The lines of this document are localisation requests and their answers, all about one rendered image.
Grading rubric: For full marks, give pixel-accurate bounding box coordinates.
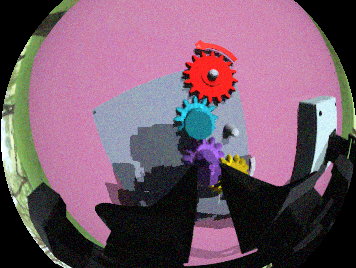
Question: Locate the yellow gear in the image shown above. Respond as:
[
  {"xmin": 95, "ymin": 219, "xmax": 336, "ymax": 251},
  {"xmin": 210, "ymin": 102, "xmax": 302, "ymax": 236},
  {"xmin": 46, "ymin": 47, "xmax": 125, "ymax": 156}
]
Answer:
[{"xmin": 209, "ymin": 154, "xmax": 248, "ymax": 195}]

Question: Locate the purple gear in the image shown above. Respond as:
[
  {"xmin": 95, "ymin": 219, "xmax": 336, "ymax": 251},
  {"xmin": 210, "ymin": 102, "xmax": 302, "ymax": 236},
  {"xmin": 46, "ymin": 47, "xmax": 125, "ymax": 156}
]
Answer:
[{"xmin": 182, "ymin": 135, "xmax": 224, "ymax": 187}]

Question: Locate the red gear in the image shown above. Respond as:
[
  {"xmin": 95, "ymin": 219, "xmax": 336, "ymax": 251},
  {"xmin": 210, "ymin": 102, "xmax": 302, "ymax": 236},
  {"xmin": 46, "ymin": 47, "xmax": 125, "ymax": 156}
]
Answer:
[{"xmin": 182, "ymin": 52, "xmax": 238, "ymax": 105}]

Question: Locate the teal gear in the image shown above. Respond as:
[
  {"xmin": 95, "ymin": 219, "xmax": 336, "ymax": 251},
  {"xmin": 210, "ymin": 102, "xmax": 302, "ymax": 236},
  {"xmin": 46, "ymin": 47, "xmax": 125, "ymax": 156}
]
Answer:
[{"xmin": 174, "ymin": 95, "xmax": 218, "ymax": 139}]

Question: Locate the red curved arrow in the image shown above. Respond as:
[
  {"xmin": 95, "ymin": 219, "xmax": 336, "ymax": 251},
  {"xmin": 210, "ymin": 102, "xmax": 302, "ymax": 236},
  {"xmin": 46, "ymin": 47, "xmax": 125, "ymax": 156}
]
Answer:
[{"xmin": 195, "ymin": 41, "xmax": 238, "ymax": 62}]

